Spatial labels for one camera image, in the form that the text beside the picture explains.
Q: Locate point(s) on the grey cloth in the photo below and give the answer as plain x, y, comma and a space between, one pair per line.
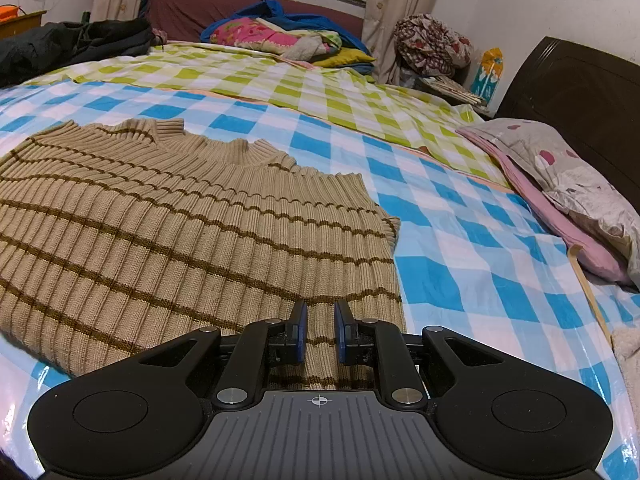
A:
305, 50

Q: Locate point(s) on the maroon sofa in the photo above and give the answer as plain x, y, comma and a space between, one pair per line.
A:
200, 10

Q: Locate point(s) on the wooden side table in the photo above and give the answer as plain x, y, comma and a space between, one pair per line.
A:
20, 24

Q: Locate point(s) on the pink floral quilt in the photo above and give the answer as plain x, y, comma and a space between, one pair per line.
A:
250, 35

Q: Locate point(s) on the pink cushion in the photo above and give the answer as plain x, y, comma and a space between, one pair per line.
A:
550, 215

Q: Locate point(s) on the green checked bed sheet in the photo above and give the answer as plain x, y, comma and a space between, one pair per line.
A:
325, 90

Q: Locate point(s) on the yellow and blue bag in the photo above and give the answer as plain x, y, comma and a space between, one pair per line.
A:
490, 72

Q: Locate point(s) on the tan striped knit sweater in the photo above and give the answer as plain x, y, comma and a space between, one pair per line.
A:
175, 235

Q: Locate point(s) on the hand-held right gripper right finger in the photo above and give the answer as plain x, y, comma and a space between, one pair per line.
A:
341, 332

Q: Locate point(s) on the wooden strip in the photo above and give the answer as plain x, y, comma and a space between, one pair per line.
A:
585, 285

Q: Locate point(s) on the pile of colourful blankets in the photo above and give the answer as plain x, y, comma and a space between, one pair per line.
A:
280, 12

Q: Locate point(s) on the orange plastic item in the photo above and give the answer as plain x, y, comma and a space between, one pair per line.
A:
10, 11

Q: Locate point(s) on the maroon floral cloth bundle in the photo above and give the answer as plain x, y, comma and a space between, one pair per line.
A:
430, 45

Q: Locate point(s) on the stack of papers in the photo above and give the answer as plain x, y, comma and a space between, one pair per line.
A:
460, 90

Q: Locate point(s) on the yellow cloth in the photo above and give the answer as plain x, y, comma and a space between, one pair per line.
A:
345, 58

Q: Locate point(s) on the black jacket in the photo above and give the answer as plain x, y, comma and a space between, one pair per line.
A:
65, 45

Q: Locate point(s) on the grey floral pillow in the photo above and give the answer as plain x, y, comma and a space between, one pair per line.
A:
565, 170

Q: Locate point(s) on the white fleece cloth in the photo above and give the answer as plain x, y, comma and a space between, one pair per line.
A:
627, 360

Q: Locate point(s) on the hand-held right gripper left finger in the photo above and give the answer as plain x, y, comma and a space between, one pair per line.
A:
300, 332

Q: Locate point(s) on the dark wooden headboard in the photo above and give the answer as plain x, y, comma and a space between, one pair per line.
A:
575, 85

